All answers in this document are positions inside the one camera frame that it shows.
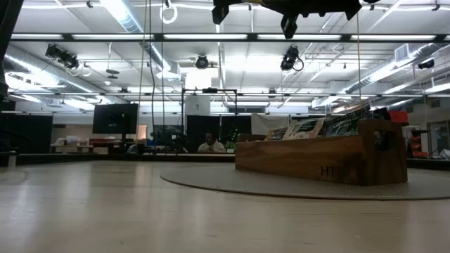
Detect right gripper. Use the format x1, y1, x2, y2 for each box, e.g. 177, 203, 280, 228
263, 0, 363, 39

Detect vanilla caramel tea packet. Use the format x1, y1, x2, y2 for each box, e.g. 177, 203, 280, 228
283, 117, 326, 141

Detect blueberry tea packet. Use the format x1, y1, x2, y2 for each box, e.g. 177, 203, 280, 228
321, 103, 373, 137
371, 107, 392, 152

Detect wooden tea organiser box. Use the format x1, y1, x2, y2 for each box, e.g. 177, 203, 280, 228
234, 118, 409, 187

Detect black overhead light bar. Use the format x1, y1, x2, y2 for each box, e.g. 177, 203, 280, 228
10, 32, 450, 44

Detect white square column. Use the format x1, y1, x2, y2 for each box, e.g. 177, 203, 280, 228
185, 95, 212, 116

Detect white hanging sheet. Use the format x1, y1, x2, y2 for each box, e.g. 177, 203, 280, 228
250, 112, 293, 136

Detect black partition panel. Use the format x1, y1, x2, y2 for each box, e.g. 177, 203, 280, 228
186, 115, 252, 154
0, 112, 53, 155

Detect small green potted plant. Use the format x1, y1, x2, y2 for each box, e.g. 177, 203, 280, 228
224, 128, 237, 154

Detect person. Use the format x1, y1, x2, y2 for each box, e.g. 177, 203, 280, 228
197, 131, 227, 154

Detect red storage bin row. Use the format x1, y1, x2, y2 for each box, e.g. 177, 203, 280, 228
388, 110, 409, 123

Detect black computer monitor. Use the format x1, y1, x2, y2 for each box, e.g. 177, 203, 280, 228
92, 103, 140, 141

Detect black ceiling spotlight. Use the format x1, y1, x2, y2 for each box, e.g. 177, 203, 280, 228
44, 44, 80, 70

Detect round grey placemat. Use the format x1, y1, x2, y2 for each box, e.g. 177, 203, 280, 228
160, 164, 450, 201

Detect shelf with orange bins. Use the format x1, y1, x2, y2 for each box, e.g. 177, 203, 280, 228
407, 124, 430, 159

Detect light wooden desk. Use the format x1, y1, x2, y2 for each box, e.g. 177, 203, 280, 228
51, 135, 110, 155

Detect black camera with cable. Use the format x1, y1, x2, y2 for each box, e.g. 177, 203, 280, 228
280, 44, 305, 72

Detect round black ceiling camera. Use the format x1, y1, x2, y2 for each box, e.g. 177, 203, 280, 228
195, 54, 210, 70

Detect white cable loop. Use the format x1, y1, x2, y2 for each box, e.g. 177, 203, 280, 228
159, 0, 179, 25

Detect thin black overhead rail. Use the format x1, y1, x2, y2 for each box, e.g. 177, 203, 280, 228
10, 91, 450, 98

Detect thin dark hanging cable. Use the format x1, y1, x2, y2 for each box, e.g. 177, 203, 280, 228
160, 24, 166, 154
355, 13, 363, 106

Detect black metal frame stand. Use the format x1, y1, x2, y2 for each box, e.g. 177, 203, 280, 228
181, 87, 238, 154

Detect black hanging cable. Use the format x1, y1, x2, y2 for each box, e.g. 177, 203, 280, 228
148, 0, 158, 154

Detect yellowish hanging cable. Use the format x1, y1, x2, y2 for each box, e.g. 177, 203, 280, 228
135, 0, 148, 150

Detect small black ceiling camera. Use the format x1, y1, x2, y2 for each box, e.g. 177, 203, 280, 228
417, 58, 436, 70

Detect black aluminium table frame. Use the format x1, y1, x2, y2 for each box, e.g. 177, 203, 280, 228
0, 153, 450, 172

